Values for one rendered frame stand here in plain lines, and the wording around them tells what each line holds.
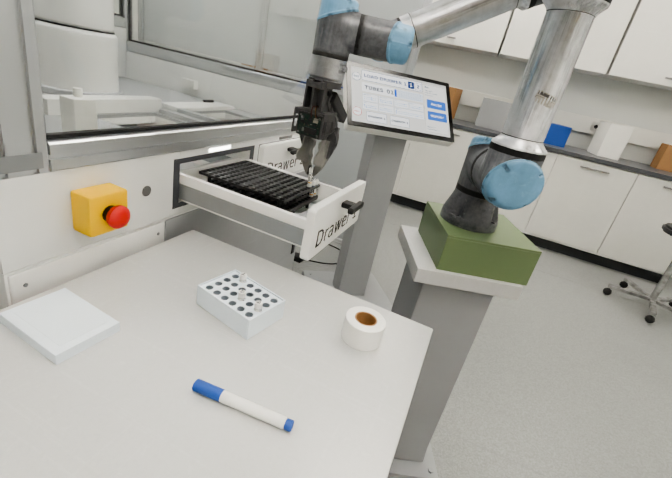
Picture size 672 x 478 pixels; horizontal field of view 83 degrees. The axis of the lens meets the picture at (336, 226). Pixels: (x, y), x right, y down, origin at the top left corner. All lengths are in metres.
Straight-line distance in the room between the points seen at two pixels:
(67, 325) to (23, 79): 0.34
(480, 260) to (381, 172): 0.94
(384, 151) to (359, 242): 0.48
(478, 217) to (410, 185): 2.83
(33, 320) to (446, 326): 0.92
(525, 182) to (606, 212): 3.11
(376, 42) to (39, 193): 0.63
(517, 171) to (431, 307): 0.44
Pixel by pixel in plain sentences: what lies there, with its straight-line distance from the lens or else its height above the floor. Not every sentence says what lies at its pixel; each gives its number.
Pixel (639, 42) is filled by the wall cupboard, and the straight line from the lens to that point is 4.23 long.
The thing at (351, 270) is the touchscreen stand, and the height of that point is 0.20.
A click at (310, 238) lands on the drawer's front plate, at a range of 0.72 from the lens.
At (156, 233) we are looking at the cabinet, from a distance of 0.90.
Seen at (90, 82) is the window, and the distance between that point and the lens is 0.75.
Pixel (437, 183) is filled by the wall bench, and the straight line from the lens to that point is 3.79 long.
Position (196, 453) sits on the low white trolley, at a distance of 0.51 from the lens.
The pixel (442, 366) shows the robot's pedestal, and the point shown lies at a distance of 1.23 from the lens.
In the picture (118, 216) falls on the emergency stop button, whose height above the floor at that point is 0.88.
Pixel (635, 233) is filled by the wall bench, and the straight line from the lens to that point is 4.09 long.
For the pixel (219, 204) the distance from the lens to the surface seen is 0.84.
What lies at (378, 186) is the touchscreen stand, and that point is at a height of 0.68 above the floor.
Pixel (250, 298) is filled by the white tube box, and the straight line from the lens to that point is 0.66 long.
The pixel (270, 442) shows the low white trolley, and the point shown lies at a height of 0.76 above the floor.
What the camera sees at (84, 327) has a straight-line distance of 0.65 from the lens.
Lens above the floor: 1.18
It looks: 23 degrees down
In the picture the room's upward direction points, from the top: 12 degrees clockwise
